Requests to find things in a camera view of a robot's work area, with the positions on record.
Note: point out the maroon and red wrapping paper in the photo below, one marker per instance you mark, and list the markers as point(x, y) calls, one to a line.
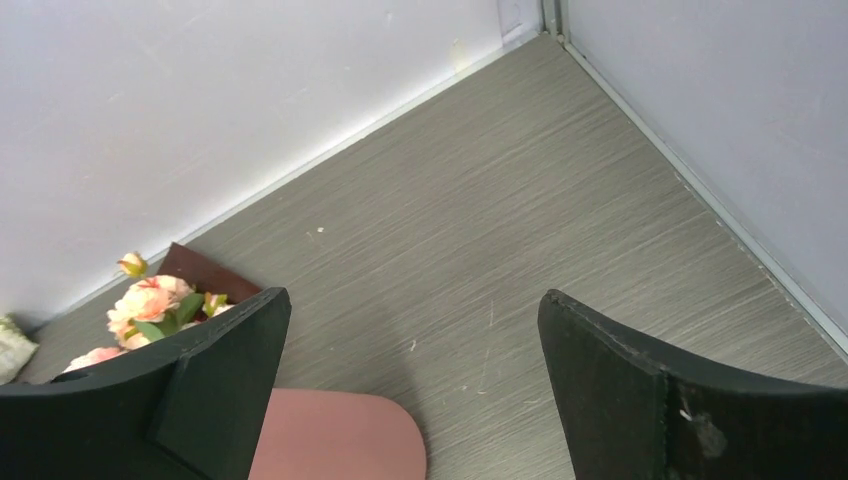
point(206, 275)

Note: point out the cream patterned cloth bag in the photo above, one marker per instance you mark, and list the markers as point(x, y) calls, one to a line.
point(17, 349)

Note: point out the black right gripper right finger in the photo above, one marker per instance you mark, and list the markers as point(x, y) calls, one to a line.
point(635, 407)

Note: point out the pink cylindrical vase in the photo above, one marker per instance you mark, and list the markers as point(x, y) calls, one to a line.
point(315, 434)

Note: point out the pink flower bouquet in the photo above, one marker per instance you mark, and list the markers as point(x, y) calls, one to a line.
point(154, 307)

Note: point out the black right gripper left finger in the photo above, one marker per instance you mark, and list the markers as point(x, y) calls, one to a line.
point(190, 406)

